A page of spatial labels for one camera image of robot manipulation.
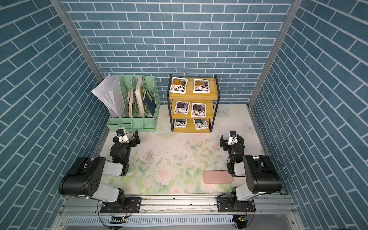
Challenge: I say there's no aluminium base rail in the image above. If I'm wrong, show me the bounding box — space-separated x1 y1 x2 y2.
51 194 303 230

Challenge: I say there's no green file organizer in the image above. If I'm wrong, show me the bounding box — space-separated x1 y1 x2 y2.
106 75 161 132

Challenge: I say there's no beige book left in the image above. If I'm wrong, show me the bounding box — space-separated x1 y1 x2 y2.
127 89 134 118

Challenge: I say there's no grey coffee bag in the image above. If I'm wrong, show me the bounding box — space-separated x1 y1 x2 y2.
193 119 209 130
174 119 187 128

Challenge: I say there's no purple coffee bag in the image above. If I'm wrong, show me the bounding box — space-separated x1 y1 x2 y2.
191 103 207 117
173 101 190 115

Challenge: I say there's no wooden three-tier shelf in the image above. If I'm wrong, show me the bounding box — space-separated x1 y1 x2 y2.
166 75 221 133

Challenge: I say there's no white paper stack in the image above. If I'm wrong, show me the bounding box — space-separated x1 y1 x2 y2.
92 74 125 118

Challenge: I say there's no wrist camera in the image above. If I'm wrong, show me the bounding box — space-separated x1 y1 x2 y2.
228 130 238 146
117 128 129 143

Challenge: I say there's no orange coffee bag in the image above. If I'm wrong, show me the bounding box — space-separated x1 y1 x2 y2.
193 79 210 94
169 77 188 94

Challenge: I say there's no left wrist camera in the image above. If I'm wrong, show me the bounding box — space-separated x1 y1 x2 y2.
117 128 129 143

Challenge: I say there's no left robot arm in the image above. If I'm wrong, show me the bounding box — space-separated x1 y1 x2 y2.
58 131 142 215

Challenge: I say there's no pink case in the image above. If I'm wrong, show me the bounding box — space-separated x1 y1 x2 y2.
203 171 232 185

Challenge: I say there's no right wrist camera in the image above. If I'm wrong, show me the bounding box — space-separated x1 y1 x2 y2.
228 130 238 146

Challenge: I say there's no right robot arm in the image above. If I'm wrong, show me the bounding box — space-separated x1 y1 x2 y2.
217 130 283 214

